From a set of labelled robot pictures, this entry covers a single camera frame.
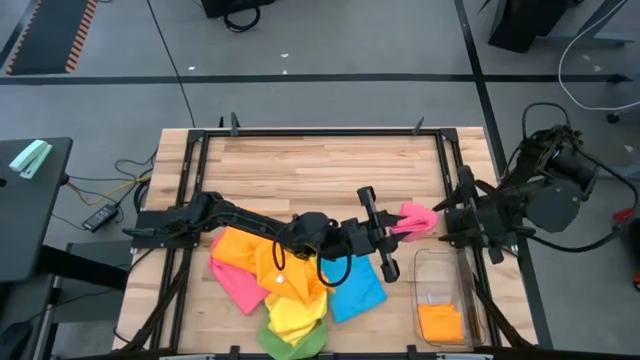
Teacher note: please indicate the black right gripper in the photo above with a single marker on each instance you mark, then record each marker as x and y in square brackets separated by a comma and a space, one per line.
[490, 220]

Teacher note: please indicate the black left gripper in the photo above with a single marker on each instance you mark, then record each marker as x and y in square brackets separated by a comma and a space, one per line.
[365, 235]

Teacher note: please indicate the pink microfiber towel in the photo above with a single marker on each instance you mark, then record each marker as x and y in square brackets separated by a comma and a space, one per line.
[237, 290]
[417, 220]

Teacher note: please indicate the clear plastic bin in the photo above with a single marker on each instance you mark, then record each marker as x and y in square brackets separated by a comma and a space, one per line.
[440, 280]

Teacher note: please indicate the blue microfiber towel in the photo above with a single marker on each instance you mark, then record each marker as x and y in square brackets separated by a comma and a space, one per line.
[360, 295]

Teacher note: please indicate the orange microfiber towel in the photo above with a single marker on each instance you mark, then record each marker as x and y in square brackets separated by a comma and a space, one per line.
[295, 280]
[235, 250]
[440, 325]

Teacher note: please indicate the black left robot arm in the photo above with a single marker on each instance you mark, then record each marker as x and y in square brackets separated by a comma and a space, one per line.
[240, 217]

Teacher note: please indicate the yellow microfiber towel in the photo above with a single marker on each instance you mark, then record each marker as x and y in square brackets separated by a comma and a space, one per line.
[295, 320]

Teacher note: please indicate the green microfiber towel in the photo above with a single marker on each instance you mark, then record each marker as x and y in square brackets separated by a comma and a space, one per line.
[310, 345]

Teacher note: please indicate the red cart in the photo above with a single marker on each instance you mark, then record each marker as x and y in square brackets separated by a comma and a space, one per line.
[625, 216]

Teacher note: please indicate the grey desk foot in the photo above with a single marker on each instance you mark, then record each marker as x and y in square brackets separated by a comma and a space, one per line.
[622, 171]

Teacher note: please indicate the black caster wheel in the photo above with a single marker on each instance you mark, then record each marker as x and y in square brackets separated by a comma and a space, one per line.
[613, 118]

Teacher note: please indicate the black cabinet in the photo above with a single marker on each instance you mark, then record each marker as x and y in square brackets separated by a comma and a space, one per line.
[525, 22]

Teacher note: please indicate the black equipment base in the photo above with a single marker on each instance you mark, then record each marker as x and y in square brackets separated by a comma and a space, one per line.
[235, 6]

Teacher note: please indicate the black desk foot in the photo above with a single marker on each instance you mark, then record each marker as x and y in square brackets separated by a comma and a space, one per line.
[85, 267]

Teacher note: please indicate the black side desk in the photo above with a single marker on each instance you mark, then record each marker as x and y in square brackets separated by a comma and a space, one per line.
[30, 225]

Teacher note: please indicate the mint green stapler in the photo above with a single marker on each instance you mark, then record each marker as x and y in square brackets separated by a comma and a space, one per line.
[30, 159]

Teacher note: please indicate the black orange-striped floor mat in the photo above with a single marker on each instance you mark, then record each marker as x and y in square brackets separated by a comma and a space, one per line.
[50, 35]

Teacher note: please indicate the grey desk frame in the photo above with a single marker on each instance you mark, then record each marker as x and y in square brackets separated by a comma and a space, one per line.
[590, 39]

